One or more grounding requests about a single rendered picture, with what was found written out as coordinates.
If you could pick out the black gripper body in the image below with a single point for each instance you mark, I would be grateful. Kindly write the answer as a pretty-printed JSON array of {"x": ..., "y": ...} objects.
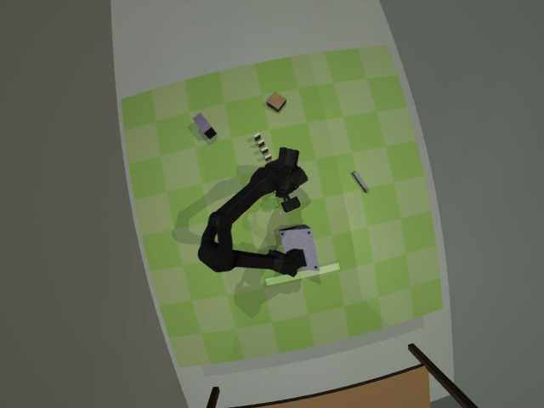
[{"x": 289, "y": 204}]

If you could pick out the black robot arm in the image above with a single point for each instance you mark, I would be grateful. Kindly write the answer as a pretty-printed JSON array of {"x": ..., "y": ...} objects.
[{"x": 221, "y": 257}]

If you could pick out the brown block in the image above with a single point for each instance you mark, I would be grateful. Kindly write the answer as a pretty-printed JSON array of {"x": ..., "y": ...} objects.
[{"x": 276, "y": 101}]

